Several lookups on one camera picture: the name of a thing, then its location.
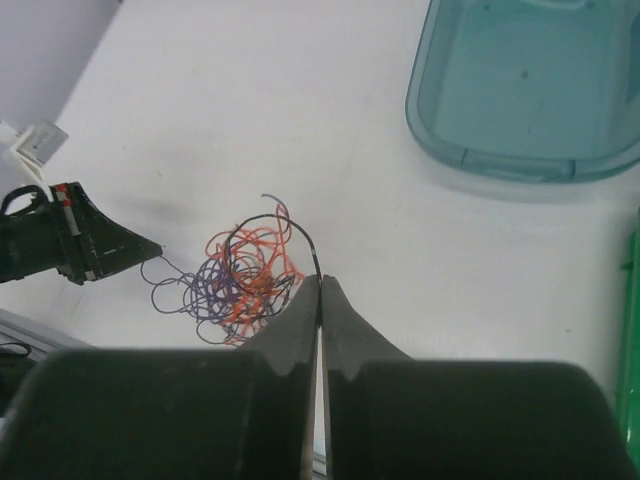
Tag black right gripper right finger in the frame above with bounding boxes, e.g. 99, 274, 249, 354
320, 276, 639, 479

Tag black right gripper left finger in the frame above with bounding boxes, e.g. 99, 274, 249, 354
1, 276, 320, 479

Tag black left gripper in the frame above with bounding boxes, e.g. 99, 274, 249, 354
1, 182, 163, 285

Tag orange purple black wires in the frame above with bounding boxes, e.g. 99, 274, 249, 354
139, 193, 326, 349

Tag green plastic tray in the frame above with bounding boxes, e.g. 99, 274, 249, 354
615, 213, 639, 470

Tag teal transparent plastic bin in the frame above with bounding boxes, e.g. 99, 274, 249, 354
405, 1, 639, 184

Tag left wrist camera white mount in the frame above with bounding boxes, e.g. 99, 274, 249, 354
1, 120, 69, 202

